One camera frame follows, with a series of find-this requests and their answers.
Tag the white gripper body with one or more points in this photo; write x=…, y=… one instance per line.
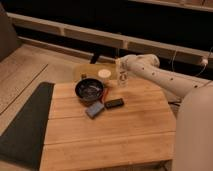
x=125, y=62

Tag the white plastic bottle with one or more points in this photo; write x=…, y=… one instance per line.
x=122, y=75

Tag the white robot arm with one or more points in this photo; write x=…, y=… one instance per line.
x=193, y=147

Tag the yellow tray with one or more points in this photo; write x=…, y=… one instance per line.
x=91, y=70

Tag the red pen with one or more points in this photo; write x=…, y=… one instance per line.
x=105, y=93

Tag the black rectangular box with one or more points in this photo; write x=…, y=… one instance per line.
x=114, y=103

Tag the dark round bowl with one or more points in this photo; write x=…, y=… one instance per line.
x=89, y=89

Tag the blue rectangular box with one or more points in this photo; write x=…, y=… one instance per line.
x=93, y=110

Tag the dark floor mat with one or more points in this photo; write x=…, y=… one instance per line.
x=22, y=142

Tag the light wooden shelf rail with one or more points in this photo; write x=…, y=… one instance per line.
x=109, y=39

